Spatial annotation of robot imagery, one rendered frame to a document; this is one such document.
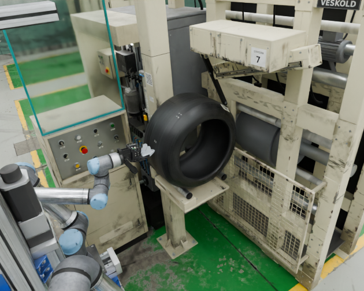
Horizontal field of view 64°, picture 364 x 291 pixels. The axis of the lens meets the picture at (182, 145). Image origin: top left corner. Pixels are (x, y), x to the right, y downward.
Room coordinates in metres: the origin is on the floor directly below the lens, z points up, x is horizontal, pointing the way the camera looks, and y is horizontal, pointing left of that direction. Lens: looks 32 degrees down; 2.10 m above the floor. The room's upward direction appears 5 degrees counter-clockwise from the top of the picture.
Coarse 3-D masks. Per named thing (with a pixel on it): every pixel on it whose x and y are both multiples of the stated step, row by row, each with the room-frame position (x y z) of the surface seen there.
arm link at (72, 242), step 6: (72, 228) 1.12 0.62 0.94; (78, 228) 1.12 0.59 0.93; (66, 234) 1.07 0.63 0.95; (72, 234) 1.06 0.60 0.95; (78, 234) 1.06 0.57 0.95; (84, 234) 1.11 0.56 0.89; (60, 240) 1.04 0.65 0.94; (66, 240) 1.03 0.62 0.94; (72, 240) 1.03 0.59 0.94; (78, 240) 1.03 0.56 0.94; (84, 240) 1.08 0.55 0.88; (66, 246) 1.00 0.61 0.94; (72, 246) 1.00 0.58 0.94; (78, 246) 1.01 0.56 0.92; (84, 246) 1.05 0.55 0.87; (66, 252) 0.99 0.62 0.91; (72, 252) 0.99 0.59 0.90; (78, 252) 1.00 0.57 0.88; (84, 252) 1.03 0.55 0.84
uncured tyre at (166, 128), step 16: (176, 96) 1.58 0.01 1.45; (192, 96) 1.56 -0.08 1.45; (160, 112) 1.49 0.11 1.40; (176, 112) 1.43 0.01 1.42; (192, 112) 1.41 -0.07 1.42; (208, 112) 1.43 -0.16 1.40; (224, 112) 1.50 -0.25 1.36; (160, 128) 1.40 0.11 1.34; (176, 128) 1.35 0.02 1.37; (192, 128) 1.36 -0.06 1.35; (208, 128) 1.76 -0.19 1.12; (224, 128) 1.67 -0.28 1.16; (160, 144) 1.34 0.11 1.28; (176, 144) 1.31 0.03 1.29; (208, 144) 1.72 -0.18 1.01; (224, 144) 1.63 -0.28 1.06; (160, 160) 1.31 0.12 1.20; (176, 160) 1.30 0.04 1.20; (192, 160) 1.67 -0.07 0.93; (208, 160) 1.63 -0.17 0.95; (224, 160) 1.49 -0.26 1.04; (176, 176) 1.30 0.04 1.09; (192, 176) 1.52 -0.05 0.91; (208, 176) 1.42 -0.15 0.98
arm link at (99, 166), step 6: (102, 156) 1.21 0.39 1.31; (108, 156) 1.22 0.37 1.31; (90, 162) 1.17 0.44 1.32; (96, 162) 1.17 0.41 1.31; (102, 162) 1.18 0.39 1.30; (108, 162) 1.19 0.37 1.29; (90, 168) 1.15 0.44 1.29; (96, 168) 1.15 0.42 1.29; (102, 168) 1.17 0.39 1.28; (108, 168) 1.18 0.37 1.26; (96, 174) 1.17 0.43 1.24; (102, 174) 1.17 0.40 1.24
